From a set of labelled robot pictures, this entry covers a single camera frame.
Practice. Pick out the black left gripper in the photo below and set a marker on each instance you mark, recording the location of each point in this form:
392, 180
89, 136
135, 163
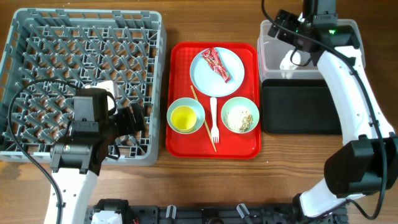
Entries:
129, 127

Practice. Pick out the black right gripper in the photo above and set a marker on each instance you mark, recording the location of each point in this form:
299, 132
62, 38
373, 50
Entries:
284, 33

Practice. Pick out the yellow plastic cup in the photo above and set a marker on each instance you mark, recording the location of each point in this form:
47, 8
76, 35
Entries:
183, 119

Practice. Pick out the light blue bowl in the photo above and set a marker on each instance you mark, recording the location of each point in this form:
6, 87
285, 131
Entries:
197, 107

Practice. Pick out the red snack wrapper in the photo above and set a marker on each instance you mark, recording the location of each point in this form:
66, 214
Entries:
212, 57

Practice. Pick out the mint green bowl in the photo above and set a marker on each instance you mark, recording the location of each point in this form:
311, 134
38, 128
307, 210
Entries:
241, 102

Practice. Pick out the rice and nut scraps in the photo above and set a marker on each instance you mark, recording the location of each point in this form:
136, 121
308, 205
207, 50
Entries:
238, 119

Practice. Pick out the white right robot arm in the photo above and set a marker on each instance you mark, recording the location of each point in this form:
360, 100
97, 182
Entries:
367, 162

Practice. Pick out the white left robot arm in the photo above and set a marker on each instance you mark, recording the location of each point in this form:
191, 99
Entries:
76, 157

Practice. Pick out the clear plastic waste bin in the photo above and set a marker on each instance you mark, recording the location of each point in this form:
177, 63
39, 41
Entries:
272, 51

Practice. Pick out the grey plastic dishwasher rack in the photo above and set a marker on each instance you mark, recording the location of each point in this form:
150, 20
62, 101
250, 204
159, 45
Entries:
50, 52

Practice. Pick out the crumpled white tissue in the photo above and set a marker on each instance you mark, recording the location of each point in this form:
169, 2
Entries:
289, 63

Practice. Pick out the wooden chopstick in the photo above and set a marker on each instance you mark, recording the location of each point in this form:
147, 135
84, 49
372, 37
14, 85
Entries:
205, 122

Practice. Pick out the black plastic tray bin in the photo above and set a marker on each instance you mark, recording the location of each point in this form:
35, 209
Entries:
298, 107

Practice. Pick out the light blue round plate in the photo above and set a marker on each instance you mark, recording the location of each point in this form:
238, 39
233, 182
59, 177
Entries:
210, 83

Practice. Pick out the white plastic fork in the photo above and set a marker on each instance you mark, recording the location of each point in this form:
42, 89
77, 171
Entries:
215, 133

